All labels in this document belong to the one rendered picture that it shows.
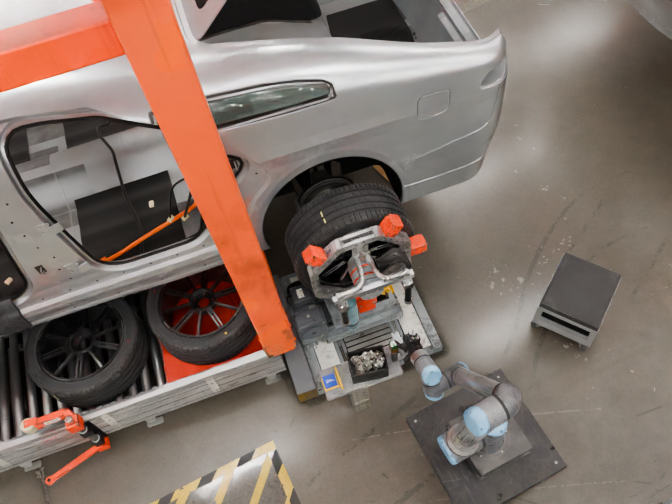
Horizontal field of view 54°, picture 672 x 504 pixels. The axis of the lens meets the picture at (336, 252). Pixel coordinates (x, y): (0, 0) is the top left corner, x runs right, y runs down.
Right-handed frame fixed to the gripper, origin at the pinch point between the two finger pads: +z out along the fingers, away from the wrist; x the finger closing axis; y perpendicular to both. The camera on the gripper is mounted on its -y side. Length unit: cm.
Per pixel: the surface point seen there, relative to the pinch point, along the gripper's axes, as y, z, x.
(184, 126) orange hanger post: 127, -39, 113
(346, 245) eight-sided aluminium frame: 45, 17, 29
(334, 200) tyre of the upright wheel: 60, 37, 30
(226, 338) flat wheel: -31, 52, 78
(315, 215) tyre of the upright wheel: 52, 36, 39
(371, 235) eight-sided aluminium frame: 50, 17, 16
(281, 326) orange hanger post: 0, 18, 58
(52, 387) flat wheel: -60, 66, 171
